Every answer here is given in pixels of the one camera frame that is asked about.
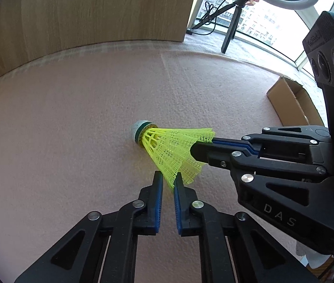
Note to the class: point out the black tripod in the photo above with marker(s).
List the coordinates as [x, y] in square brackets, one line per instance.
[228, 39]

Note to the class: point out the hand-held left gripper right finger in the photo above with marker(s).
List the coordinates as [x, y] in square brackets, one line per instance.
[178, 206]

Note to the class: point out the yellow plastic shuttlecock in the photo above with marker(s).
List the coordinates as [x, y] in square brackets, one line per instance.
[169, 147]

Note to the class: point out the pink mat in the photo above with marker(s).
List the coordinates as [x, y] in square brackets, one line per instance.
[66, 123]

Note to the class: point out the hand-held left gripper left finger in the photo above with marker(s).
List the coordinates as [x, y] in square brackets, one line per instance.
[158, 200]

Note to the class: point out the light wooden board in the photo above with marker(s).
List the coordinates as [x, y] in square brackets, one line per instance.
[81, 11]

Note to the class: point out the brown cardboard box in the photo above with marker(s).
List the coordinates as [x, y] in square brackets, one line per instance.
[290, 106]

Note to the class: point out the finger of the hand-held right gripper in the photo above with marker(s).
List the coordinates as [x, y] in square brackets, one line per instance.
[214, 153]
[287, 137]

